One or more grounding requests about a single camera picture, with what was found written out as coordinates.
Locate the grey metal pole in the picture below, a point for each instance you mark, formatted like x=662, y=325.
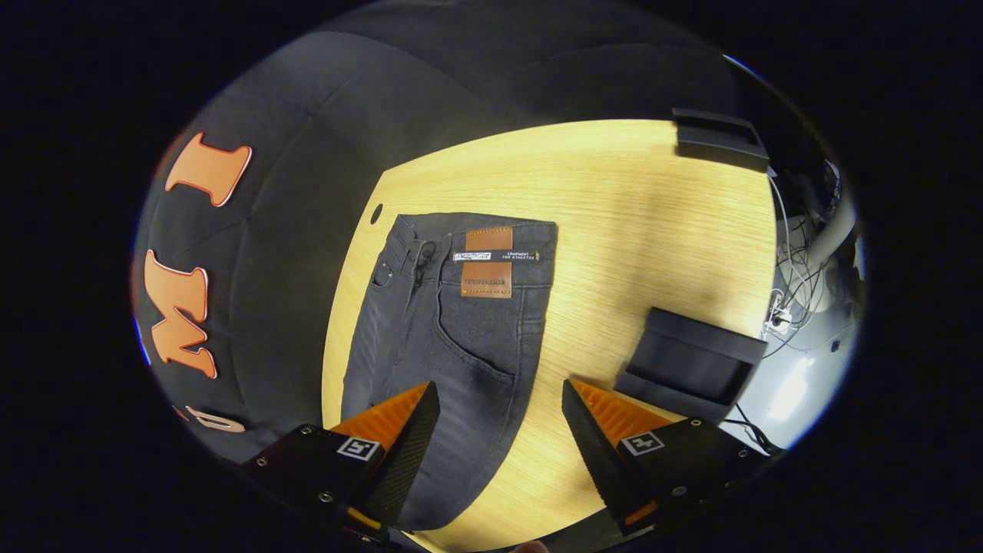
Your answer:
x=833, y=230

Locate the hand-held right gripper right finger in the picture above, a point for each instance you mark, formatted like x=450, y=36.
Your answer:
x=599, y=461

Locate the dark grey jeans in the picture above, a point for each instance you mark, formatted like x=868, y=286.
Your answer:
x=453, y=346

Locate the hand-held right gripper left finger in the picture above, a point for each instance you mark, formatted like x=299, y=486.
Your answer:
x=407, y=461

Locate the black plastic holder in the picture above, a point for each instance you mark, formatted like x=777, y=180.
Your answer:
x=691, y=361
x=718, y=142

